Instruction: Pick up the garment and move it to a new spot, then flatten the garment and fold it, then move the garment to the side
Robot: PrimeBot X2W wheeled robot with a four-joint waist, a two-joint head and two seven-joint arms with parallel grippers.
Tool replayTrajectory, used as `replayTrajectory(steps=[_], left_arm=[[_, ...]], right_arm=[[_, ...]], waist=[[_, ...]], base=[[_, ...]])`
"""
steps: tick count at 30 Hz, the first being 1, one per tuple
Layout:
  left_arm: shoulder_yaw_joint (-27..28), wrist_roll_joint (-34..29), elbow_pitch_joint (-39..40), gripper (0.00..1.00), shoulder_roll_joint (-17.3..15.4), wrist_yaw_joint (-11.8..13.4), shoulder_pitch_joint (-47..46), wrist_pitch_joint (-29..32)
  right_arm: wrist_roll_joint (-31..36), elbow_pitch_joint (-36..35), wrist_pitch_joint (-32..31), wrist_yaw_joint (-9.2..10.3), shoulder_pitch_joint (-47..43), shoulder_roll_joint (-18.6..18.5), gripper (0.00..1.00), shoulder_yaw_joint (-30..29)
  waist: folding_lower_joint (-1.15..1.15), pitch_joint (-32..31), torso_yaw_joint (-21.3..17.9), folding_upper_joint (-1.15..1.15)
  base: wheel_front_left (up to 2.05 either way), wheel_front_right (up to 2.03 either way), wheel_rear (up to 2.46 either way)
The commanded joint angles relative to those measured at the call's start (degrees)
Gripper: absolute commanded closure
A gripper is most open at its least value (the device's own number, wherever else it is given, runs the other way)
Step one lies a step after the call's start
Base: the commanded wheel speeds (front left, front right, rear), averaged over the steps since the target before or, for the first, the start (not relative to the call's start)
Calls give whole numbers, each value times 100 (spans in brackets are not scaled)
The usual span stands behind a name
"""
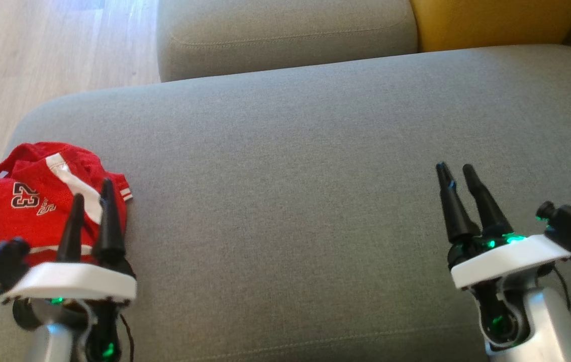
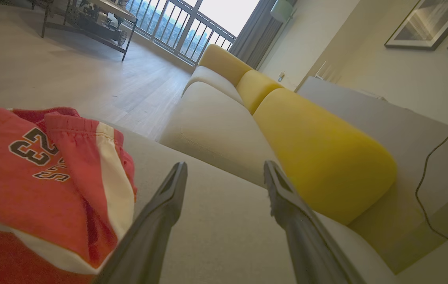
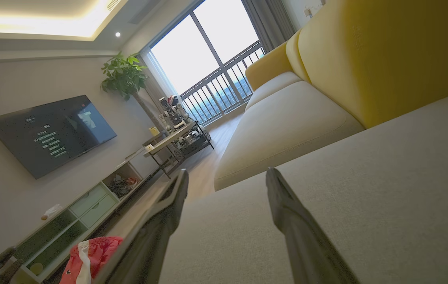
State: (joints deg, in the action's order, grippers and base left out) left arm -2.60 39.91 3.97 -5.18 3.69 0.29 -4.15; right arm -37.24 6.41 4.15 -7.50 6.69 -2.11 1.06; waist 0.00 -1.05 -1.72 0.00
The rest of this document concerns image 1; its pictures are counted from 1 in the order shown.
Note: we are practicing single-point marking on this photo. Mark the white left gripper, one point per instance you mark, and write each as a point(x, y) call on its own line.
point(69, 281)

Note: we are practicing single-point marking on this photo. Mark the red shorts with white stripe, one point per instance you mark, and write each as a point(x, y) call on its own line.
point(24, 216)

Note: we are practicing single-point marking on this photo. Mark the big yellow sofa back cushion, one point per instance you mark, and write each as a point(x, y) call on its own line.
point(491, 22)

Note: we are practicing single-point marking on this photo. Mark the large grey sofa seat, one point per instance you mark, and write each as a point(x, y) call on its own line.
point(290, 176)

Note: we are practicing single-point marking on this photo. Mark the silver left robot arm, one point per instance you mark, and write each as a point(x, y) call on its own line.
point(49, 347)

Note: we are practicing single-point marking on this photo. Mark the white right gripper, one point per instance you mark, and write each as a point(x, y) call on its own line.
point(506, 261)

